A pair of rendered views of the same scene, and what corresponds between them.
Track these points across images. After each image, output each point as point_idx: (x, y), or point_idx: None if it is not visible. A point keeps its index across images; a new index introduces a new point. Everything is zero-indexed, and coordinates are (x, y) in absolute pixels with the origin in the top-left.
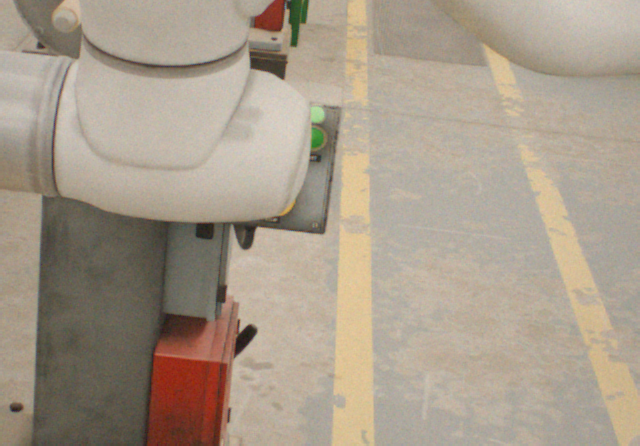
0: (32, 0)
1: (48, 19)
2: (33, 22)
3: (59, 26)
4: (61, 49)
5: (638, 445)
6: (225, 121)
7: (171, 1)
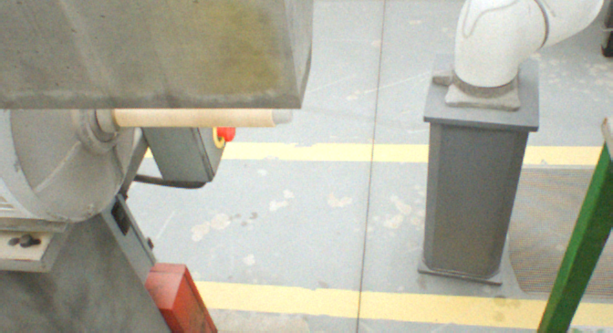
0: (72, 191)
1: (90, 190)
2: (79, 209)
3: (292, 117)
4: (103, 202)
5: (499, 11)
6: None
7: None
